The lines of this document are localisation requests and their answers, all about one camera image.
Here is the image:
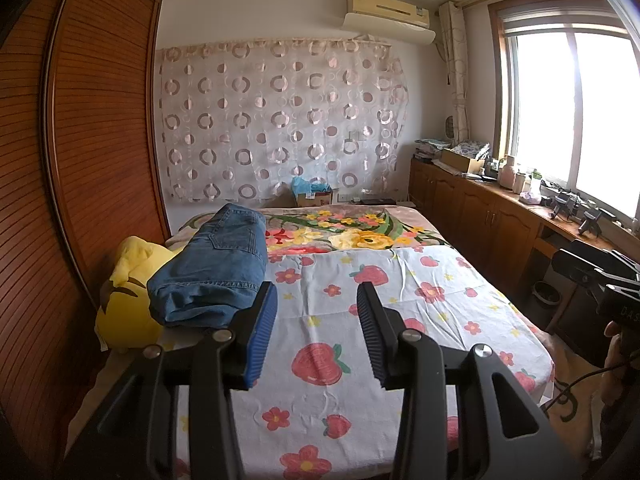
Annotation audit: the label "stack of papers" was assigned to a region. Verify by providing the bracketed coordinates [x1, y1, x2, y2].
[414, 137, 451, 161]

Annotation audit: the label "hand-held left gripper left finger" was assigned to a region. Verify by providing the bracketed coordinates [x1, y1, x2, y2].
[65, 281, 278, 480]

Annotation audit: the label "open cardboard box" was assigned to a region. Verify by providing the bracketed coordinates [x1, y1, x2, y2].
[440, 147, 487, 173]

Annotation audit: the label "blue denim pants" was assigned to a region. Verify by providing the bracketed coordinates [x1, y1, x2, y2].
[146, 203, 268, 328]

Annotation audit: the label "window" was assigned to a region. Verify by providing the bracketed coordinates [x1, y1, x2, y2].
[487, 0, 640, 231]

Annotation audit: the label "cream wall air conditioner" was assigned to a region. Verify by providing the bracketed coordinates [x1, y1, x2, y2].
[342, 0, 437, 43]

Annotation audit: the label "person's right hand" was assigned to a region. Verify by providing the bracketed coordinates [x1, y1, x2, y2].
[600, 320, 624, 411]

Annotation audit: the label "black cable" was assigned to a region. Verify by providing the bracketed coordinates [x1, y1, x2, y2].
[542, 365, 616, 421]

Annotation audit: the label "white jug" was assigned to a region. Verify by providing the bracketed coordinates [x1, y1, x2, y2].
[499, 155, 518, 191]

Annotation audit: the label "floral fleece blanket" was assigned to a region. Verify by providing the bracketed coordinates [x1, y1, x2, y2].
[167, 202, 453, 266]

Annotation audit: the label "patterned window curtain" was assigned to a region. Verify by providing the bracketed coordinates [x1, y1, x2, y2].
[440, 1, 473, 143]

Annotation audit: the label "dark trash bin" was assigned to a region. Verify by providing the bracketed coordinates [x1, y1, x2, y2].
[532, 280, 563, 308]

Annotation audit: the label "long wooden cabinet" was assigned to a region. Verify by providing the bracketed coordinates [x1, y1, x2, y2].
[409, 157, 640, 366]

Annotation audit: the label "black gadget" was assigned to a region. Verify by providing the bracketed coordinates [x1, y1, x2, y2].
[577, 207, 616, 236]
[547, 191, 576, 221]

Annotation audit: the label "yellow plush toy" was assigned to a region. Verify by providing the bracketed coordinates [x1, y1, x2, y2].
[95, 235, 191, 351]

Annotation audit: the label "wooden slatted wardrobe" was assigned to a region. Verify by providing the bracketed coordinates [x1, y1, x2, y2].
[0, 0, 173, 480]

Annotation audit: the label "sheer circle-patterned curtain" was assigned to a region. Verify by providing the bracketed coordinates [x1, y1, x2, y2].
[156, 37, 410, 203]

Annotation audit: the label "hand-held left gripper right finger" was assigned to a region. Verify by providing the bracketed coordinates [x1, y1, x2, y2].
[356, 281, 581, 480]

